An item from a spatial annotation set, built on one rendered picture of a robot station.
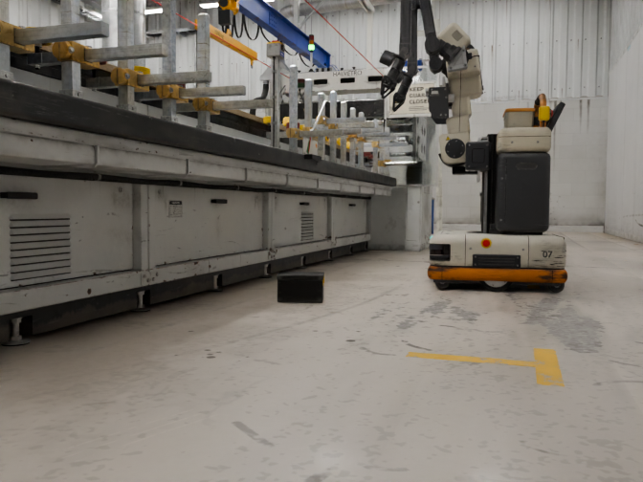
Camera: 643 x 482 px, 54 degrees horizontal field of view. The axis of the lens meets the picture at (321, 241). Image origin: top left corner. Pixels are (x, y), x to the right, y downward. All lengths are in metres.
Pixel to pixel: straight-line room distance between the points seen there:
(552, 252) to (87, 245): 2.11
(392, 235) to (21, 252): 4.62
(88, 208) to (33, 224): 0.27
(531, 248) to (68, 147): 2.19
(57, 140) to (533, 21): 11.47
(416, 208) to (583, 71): 7.11
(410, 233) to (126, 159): 4.30
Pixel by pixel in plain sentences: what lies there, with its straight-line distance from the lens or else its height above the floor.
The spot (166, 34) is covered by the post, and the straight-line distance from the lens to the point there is 2.33.
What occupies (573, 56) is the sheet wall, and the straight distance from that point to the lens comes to 12.65.
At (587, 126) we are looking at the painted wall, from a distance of 12.44.
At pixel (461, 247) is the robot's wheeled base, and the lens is 3.19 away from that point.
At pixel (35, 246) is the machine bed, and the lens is 2.09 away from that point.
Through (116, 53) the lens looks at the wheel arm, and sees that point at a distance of 1.84.
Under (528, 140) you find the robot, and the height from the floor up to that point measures 0.75.
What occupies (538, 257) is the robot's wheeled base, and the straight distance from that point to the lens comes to 3.21.
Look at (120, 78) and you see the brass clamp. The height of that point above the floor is 0.79.
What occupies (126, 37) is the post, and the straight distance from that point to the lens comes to 2.10.
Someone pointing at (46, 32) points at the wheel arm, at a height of 0.81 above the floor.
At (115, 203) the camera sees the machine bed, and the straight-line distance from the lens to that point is 2.40.
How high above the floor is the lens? 0.41
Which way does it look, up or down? 3 degrees down
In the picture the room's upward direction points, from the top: straight up
